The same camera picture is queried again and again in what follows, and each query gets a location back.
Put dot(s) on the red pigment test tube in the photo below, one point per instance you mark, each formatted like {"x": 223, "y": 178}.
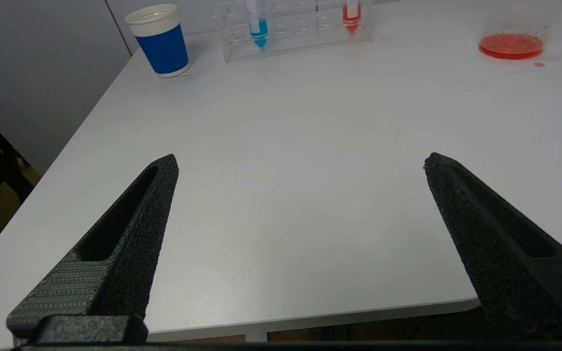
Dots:
{"x": 351, "y": 14}

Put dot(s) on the blue and white paper cup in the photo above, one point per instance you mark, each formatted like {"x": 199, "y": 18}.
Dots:
{"x": 163, "y": 48}

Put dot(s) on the clear acrylic test tube rack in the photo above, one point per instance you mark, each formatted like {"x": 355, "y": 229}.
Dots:
{"x": 300, "y": 41}

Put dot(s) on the clear glass beaker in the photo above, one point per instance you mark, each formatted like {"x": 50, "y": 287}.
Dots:
{"x": 510, "y": 46}

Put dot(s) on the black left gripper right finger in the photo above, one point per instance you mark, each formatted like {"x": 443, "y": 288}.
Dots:
{"x": 505, "y": 263}

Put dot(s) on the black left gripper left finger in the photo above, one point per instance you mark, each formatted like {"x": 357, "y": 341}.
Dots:
{"x": 130, "y": 253}

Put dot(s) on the blue pigment test tube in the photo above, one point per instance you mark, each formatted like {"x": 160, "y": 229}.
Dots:
{"x": 259, "y": 29}

